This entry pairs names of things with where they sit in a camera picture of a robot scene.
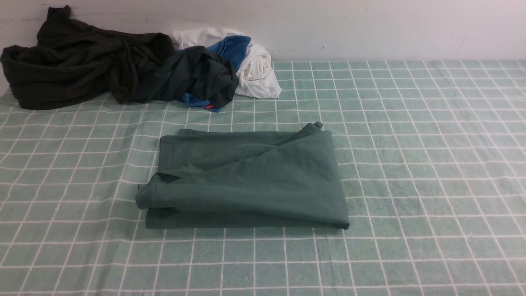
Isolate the white crumpled garment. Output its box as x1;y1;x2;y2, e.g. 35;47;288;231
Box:
172;28;282;99

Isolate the green long sleeve shirt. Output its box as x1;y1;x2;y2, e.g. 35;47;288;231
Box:
135;122;350;230

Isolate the blue crumpled garment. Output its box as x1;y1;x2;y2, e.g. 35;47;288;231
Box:
176;35;251;113

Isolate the dark brown crumpled garment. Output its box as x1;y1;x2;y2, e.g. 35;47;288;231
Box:
1;6;175;110

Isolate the green checkered tablecloth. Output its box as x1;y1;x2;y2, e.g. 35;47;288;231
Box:
0;60;526;296

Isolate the dark green crumpled garment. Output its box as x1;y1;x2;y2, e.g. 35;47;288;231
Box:
133;46;239;108

